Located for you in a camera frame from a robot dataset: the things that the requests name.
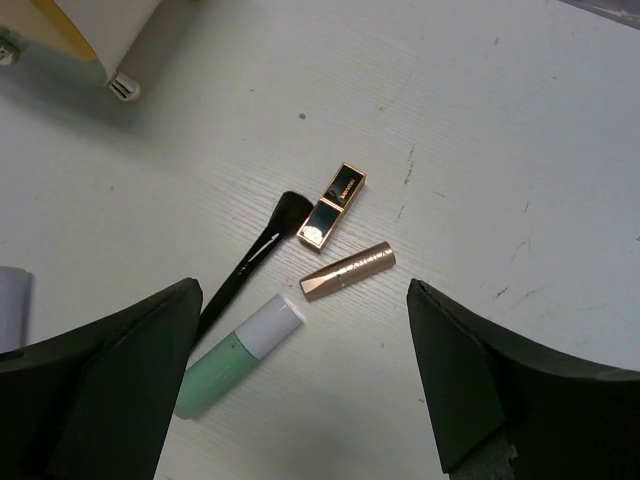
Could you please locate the rose gold lipstick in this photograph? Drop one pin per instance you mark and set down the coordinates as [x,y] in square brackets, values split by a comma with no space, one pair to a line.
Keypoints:
[348,271]

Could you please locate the black gold square lipstick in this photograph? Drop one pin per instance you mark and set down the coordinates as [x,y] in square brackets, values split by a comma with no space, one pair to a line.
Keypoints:
[331,208]

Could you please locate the green tube white cap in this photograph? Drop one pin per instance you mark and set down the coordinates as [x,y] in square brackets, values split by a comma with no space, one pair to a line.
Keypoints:
[235,357]

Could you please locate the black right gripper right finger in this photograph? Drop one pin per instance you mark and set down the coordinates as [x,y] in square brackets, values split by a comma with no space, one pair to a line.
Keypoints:
[502,406]

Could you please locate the lilac tube white cap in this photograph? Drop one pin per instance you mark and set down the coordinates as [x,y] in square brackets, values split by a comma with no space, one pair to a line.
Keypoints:
[15,290]

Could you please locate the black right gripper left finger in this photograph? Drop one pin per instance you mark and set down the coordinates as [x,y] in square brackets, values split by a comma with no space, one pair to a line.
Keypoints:
[96,402]

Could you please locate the black angled makeup brush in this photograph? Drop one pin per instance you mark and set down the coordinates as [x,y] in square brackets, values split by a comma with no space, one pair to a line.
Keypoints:
[287,217]

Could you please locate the cream round drawer organizer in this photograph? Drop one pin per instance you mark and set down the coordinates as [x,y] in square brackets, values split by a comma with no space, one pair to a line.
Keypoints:
[84,41]

